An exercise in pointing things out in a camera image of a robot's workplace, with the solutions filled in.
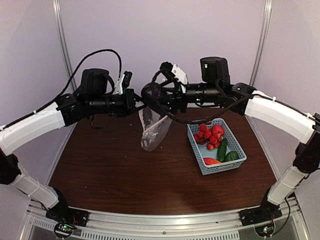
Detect clear zip top bag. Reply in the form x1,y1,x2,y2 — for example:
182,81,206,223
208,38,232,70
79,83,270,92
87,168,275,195
138,107,172,152

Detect green cucumber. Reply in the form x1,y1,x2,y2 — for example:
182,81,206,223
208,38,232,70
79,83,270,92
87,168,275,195
216,138,228,162

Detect green pepper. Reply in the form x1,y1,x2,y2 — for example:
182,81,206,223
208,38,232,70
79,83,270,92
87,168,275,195
224,151,239,162

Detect aluminium frame post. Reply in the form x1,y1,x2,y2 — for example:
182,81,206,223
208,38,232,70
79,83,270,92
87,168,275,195
52,0,73,78
249,0,273,87

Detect round circuit board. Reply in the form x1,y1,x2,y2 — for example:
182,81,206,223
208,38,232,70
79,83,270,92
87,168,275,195
254,223,275,238
53,223,75,239

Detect front aluminium rail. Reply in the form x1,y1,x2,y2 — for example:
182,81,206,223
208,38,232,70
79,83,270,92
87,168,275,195
18,203,311,240

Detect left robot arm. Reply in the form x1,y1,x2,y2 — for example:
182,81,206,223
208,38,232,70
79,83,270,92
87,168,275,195
0,68,136,222

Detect left aluminium frame post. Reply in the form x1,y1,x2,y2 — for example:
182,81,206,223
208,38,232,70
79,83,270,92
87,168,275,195
52,0,73,78

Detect light blue plastic basket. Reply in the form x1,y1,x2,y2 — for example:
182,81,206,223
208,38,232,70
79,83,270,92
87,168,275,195
187,118,247,176

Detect orange red pepper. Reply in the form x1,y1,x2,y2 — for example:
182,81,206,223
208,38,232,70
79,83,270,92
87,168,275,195
203,157,221,166

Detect purple eggplant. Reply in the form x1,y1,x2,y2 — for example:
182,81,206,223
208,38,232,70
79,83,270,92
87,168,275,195
140,83,168,109

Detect black cable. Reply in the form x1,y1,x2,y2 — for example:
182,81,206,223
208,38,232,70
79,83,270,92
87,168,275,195
32,48,123,113
150,69,226,124

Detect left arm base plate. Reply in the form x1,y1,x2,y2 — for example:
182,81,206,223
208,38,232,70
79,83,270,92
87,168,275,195
45,207,89,227

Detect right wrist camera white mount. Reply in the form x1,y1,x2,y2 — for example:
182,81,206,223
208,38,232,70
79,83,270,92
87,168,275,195
159,61,189,94

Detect left round circuit board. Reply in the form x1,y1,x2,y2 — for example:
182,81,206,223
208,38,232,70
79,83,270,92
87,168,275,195
53,223,75,239

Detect right round circuit board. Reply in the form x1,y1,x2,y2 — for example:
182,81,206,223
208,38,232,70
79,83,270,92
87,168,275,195
254,223,275,238

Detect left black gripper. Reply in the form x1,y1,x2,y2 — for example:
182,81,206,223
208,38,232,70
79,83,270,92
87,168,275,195
88,87,150,117

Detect red wax apple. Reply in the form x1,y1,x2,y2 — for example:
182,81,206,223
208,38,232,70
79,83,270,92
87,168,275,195
211,125,224,139

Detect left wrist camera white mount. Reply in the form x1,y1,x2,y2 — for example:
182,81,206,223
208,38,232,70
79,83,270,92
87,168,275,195
113,71,133,95

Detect right black cable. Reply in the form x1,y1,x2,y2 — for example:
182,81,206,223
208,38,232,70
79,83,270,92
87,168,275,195
150,69,226,124

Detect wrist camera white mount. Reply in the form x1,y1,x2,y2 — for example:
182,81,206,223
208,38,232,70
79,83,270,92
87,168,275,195
159,61,189,94
113,71,133,95

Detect left black cable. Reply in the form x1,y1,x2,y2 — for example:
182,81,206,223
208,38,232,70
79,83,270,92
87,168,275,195
32,48,123,113

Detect red lychee fruit bunch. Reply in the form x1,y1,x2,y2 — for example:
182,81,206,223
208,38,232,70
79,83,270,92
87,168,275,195
193,123,223,151

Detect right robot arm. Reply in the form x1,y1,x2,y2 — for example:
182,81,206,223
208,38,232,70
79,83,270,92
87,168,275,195
157,56,320,221

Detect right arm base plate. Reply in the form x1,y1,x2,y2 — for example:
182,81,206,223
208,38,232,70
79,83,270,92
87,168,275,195
239,206,282,227

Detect right aluminium frame post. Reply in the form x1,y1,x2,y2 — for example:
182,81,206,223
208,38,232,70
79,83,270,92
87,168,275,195
249,0,273,87

